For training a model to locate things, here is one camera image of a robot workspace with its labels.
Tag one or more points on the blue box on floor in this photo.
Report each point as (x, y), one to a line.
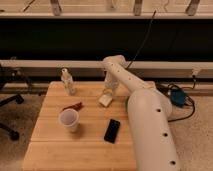
(178, 98)

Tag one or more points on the black smartphone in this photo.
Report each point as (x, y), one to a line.
(112, 131)

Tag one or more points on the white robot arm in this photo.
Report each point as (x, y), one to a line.
(148, 110)

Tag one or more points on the clear plastic bottle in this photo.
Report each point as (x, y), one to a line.
(67, 79)

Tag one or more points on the black office chair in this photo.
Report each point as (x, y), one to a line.
(18, 98)

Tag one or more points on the white sponge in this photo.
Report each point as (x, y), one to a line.
(105, 100)

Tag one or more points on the red brown small object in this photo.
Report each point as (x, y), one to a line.
(76, 106)

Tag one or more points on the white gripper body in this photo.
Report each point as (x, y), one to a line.
(110, 88)

